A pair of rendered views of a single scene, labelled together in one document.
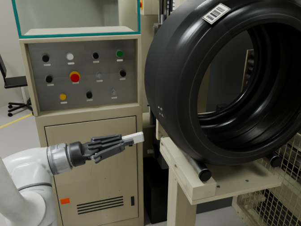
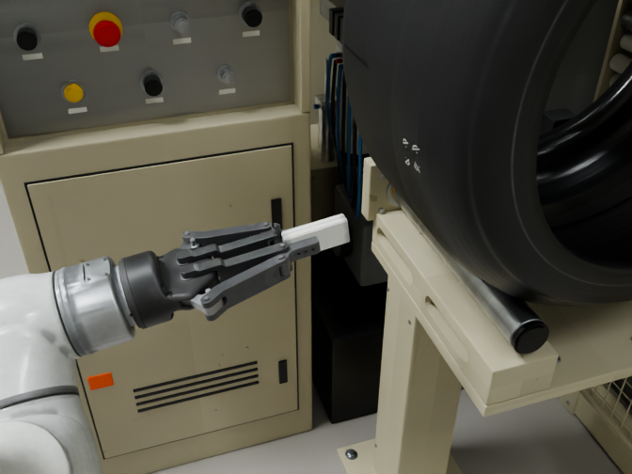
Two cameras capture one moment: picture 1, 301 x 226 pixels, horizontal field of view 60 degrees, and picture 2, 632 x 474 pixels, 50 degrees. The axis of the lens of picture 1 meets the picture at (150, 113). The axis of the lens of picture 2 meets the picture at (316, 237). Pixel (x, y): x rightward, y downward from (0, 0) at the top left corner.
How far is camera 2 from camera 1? 18 cm
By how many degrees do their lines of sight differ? 11
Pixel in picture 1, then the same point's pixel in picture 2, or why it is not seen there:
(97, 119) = (181, 158)
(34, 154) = (15, 299)
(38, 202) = (45, 458)
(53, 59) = not seen: outside the picture
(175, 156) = (429, 274)
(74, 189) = (123, 351)
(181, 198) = (423, 371)
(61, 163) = (102, 325)
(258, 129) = not seen: outside the picture
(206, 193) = (527, 386)
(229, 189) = (588, 367)
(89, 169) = not seen: hidden behind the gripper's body
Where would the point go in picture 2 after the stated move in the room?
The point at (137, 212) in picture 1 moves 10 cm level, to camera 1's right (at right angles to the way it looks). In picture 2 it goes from (296, 399) to (337, 398)
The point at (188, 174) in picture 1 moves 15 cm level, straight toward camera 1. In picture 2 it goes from (475, 330) to (482, 430)
